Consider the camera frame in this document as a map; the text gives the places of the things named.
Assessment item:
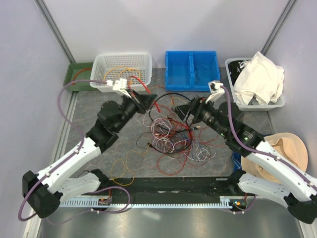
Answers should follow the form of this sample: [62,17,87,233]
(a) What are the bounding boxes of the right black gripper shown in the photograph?
[171,95,229,138]

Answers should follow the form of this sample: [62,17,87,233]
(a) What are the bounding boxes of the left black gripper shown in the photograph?
[114,88,157,131]

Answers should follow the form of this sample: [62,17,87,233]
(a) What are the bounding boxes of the red ethernet cable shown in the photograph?
[128,75,163,112]

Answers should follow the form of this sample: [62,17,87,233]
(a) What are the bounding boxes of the thin blue wire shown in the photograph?
[194,63,216,86]

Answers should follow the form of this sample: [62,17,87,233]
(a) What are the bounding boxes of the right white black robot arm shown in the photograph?
[173,97,317,224]

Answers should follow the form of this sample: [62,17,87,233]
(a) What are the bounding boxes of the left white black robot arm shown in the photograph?
[18,90,156,221]

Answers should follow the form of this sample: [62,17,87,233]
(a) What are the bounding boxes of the white perforated plastic basket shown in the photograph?
[90,53,152,93]

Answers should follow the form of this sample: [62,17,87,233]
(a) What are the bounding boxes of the blue divided plastic bin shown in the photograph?
[165,51,220,92]

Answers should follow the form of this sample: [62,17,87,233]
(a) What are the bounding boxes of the black garment in tub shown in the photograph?
[228,60,250,85]

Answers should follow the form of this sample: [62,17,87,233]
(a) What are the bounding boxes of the grey plastic tub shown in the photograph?
[225,57,286,112]

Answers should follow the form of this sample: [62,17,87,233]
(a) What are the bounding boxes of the blue cloth under hat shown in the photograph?
[231,152,242,171]

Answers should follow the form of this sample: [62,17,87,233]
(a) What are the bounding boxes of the green plastic tray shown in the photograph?
[64,62,95,92]

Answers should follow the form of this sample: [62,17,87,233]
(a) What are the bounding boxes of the white cloth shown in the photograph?
[233,52,284,106]

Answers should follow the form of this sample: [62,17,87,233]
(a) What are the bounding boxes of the beige fabric hat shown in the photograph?
[241,132,308,183]

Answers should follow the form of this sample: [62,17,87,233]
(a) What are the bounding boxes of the black thick cable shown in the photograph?
[147,92,199,154]

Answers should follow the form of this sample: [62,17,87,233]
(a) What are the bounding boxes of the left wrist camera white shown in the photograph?
[106,78,132,98]

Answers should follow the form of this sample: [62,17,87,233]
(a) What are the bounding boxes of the thin orange wire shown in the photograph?
[110,146,147,186]

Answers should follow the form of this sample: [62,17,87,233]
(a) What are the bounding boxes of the orange cable in green tray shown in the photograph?
[72,68,93,85]

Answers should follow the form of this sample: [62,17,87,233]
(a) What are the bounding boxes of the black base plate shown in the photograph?
[80,176,245,199]

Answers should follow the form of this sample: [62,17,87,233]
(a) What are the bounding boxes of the grey slotted cable duct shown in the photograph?
[60,196,242,209]

